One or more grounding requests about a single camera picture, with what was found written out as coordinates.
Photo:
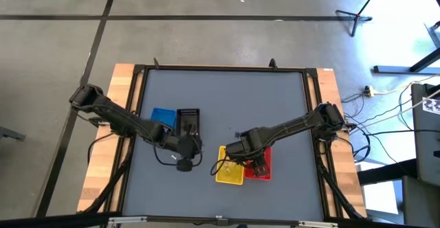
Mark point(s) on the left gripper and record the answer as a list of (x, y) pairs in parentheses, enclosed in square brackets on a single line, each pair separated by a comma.
[(189, 147)]

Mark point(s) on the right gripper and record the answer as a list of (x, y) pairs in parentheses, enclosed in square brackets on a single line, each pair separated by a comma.
[(258, 158)]

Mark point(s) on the cream skull toy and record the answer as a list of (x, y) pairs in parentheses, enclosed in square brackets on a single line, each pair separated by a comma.
[(228, 166)]

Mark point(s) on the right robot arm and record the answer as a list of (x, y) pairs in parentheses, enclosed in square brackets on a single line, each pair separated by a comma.
[(292, 125)]

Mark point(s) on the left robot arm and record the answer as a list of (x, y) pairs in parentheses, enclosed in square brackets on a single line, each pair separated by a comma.
[(120, 119)]

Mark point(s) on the red plastic basket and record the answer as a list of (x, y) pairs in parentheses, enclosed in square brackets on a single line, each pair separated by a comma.
[(249, 174)]

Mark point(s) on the black plastic basket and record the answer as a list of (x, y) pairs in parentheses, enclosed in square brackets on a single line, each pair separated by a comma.
[(182, 116)]

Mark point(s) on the yellow plastic basket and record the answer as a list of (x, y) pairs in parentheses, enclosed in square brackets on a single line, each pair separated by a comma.
[(230, 178)]

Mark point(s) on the blue plastic basket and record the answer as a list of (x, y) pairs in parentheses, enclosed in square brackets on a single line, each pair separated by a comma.
[(163, 116)]

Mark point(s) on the power strip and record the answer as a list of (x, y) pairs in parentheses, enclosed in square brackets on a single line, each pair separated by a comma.
[(369, 91)]

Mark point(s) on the grey box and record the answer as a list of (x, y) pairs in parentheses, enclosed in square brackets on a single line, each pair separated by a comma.
[(421, 204)]

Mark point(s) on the grey cabinet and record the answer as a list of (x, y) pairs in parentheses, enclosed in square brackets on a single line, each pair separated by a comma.
[(424, 145)]

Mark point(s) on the black desk leg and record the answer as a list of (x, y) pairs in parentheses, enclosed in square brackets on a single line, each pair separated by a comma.
[(395, 70)]

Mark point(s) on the grey furniture foot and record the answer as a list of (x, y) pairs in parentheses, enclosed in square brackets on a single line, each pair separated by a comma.
[(12, 133)]

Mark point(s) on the black tripod stand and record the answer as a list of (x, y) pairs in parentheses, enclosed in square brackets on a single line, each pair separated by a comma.
[(355, 18)]

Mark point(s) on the printed marker sheet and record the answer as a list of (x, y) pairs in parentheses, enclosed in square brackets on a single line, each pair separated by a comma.
[(432, 106)]

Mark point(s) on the black table frame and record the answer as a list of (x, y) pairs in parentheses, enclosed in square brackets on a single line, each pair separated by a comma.
[(223, 67)]

